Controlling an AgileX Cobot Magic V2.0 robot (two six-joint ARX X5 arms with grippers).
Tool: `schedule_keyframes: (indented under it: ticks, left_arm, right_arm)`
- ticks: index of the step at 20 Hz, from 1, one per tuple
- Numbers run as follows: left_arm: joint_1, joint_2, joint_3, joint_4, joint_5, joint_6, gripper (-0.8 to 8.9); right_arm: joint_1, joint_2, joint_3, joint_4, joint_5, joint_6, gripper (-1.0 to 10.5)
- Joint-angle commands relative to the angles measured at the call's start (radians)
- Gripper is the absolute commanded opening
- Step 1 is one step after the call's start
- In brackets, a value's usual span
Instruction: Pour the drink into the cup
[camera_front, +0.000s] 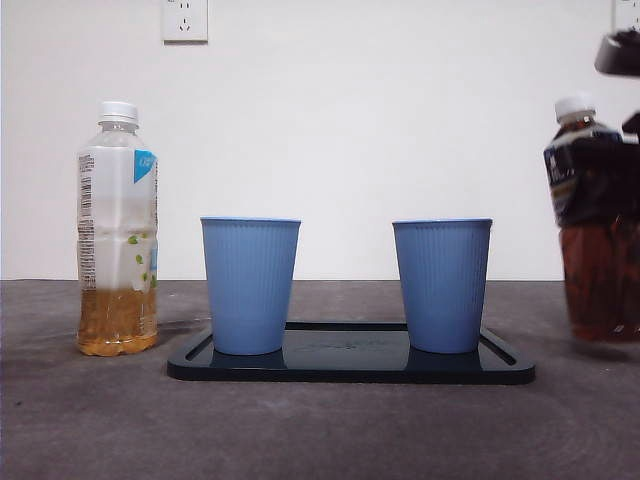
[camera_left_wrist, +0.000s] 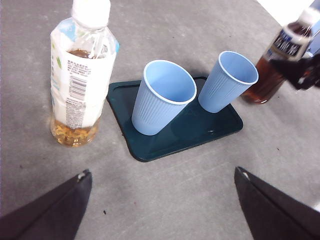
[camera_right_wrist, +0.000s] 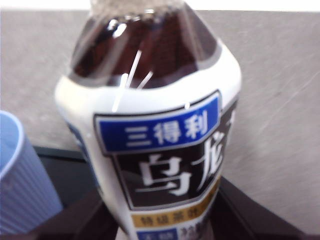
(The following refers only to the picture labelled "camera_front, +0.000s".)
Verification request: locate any dark oolong tea bottle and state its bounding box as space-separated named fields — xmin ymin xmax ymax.
xmin=543 ymin=94 xmax=640 ymax=344

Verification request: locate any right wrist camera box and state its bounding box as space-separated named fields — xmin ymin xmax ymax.
xmin=593 ymin=29 xmax=640 ymax=79

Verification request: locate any white wall socket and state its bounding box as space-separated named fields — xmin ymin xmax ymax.
xmin=612 ymin=0 xmax=640 ymax=36
xmin=161 ymin=0 xmax=210 ymax=45

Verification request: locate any blue ribbed cup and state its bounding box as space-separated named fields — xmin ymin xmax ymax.
xmin=391 ymin=217 xmax=495 ymax=355
xmin=200 ymin=216 xmax=302 ymax=357

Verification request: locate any pale label green tea bottle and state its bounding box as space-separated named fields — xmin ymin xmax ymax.
xmin=75 ymin=101 xmax=160 ymax=358

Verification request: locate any dark blue tray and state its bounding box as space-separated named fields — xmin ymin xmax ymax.
xmin=166 ymin=321 xmax=537 ymax=386

